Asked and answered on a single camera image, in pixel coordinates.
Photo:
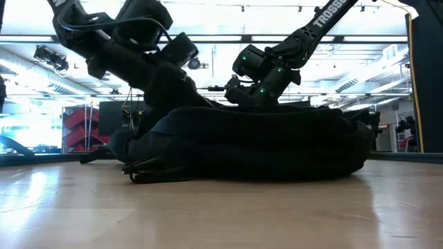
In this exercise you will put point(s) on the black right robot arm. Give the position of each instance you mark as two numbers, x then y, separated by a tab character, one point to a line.
328	17

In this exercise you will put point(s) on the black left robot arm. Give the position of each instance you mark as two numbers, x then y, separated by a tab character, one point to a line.
79	34

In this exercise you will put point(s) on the round black ceiling spotlight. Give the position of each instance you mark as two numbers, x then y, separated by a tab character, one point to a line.
194	64

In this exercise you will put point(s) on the red storage bins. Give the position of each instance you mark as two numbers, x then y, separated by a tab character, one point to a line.
78	119

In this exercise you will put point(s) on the black monitor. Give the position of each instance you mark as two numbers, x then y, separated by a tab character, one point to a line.
110	117

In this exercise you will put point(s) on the black curtain partition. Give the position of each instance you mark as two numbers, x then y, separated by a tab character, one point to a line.
431	86

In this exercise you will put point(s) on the black backpack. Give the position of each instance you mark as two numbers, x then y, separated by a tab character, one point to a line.
242	145

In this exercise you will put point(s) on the dark blue curved bar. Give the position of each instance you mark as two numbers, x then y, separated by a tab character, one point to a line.
14	145

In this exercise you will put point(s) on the black overhead frame beam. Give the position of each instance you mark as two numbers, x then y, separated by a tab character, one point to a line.
246	38

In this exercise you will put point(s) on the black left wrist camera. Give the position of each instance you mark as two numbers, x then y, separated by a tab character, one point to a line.
181	48

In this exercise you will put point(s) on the black ceiling camera cluster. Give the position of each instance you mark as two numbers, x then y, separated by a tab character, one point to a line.
52	58

